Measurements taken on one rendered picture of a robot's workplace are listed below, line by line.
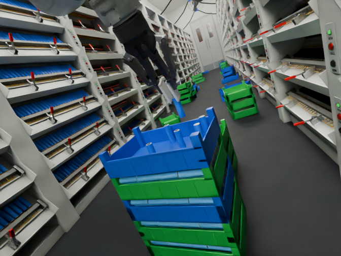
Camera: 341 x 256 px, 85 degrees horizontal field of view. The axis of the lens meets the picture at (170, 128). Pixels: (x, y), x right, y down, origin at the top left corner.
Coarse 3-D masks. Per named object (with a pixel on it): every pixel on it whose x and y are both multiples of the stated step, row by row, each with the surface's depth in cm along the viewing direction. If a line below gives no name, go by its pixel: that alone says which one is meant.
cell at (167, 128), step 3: (165, 126) 59; (168, 126) 60; (165, 129) 60; (168, 129) 60; (168, 132) 60; (171, 132) 60; (168, 135) 60; (171, 135) 60; (171, 138) 60; (174, 138) 61; (171, 141) 61; (174, 141) 61
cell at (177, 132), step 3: (177, 129) 51; (174, 132) 50; (177, 132) 50; (180, 132) 51; (177, 135) 50; (180, 135) 50; (177, 138) 51; (180, 138) 50; (177, 141) 51; (180, 141) 51; (183, 141) 51; (180, 144) 51; (183, 144) 51; (180, 147) 52; (183, 147) 51
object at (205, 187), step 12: (204, 168) 41; (216, 168) 45; (168, 180) 46; (180, 180) 45; (192, 180) 43; (204, 180) 42; (216, 180) 43; (120, 192) 55; (132, 192) 53; (144, 192) 51; (156, 192) 49; (168, 192) 48; (180, 192) 46; (192, 192) 45; (204, 192) 43; (216, 192) 42
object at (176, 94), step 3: (165, 81) 49; (168, 84) 49; (168, 87) 50; (171, 87) 50; (171, 90) 50; (174, 90) 51; (177, 90) 53; (174, 93) 51; (177, 93) 52; (174, 96) 51; (177, 96) 52; (180, 96) 54; (177, 99) 52
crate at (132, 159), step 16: (208, 112) 54; (160, 128) 64; (176, 128) 62; (192, 128) 60; (208, 128) 47; (128, 144) 64; (144, 144) 69; (160, 144) 64; (176, 144) 59; (192, 144) 40; (208, 144) 43; (112, 160) 51; (128, 160) 48; (144, 160) 46; (160, 160) 44; (176, 160) 43; (192, 160) 41; (208, 160) 41; (112, 176) 53; (128, 176) 51
